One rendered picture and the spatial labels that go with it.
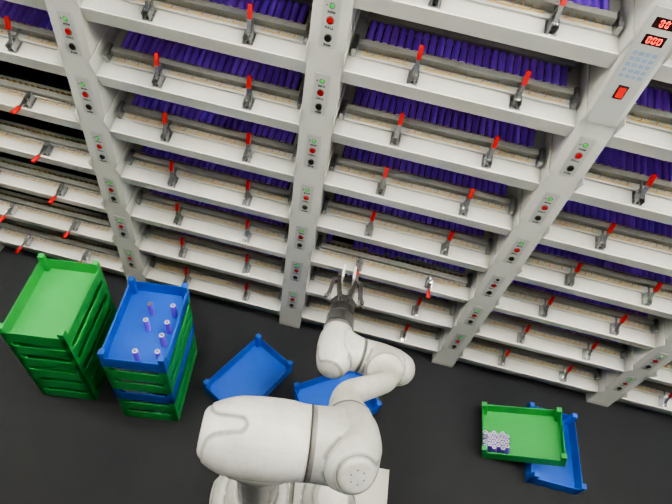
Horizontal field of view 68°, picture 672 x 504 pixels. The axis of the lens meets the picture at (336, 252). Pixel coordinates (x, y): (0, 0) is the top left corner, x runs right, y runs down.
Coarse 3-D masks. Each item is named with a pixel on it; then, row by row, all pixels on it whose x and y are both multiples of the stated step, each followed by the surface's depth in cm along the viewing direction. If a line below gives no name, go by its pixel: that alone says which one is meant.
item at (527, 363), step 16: (464, 352) 213; (480, 352) 213; (496, 352) 213; (512, 352) 213; (528, 352) 212; (496, 368) 215; (512, 368) 212; (528, 368) 212; (544, 368) 212; (560, 368) 213; (576, 368) 212; (592, 368) 211; (560, 384) 213; (576, 384) 211; (592, 384) 211
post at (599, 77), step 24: (648, 0) 103; (600, 72) 118; (552, 144) 138; (576, 144) 128; (600, 144) 127; (552, 168) 135; (528, 192) 147; (552, 192) 140; (528, 216) 148; (552, 216) 147; (504, 240) 159; (504, 264) 165; (480, 288) 176; (504, 288) 174; (432, 360) 218; (456, 360) 214
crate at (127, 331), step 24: (144, 288) 173; (168, 288) 173; (120, 312) 164; (144, 312) 169; (168, 312) 170; (120, 336) 162; (144, 336) 163; (168, 336) 165; (120, 360) 152; (144, 360) 158; (168, 360) 157
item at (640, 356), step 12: (636, 348) 192; (660, 348) 181; (636, 360) 190; (648, 360) 188; (612, 372) 204; (624, 372) 196; (636, 372) 195; (648, 372) 193; (612, 384) 204; (636, 384) 200; (588, 396) 217; (600, 396) 212; (612, 396) 210
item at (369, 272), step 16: (320, 240) 184; (320, 256) 185; (384, 256) 187; (352, 272) 185; (368, 272) 184; (384, 272) 184; (448, 272) 186; (464, 272) 186; (416, 288) 184; (432, 288) 183; (448, 288) 184; (464, 288) 184
